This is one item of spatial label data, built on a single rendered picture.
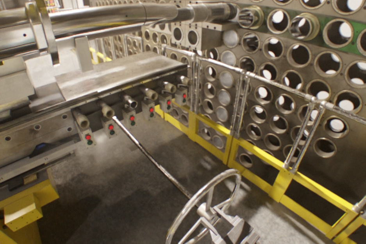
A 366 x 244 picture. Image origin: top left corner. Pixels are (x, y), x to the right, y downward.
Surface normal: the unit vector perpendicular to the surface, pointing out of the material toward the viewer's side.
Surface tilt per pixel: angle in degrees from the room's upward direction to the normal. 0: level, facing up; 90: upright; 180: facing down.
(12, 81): 90
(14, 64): 68
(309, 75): 90
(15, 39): 90
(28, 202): 0
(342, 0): 90
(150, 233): 0
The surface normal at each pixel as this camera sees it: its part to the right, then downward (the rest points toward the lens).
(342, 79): -0.76, 0.35
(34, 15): 0.54, -0.14
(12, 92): 0.65, 0.40
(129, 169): 0.00, -0.84
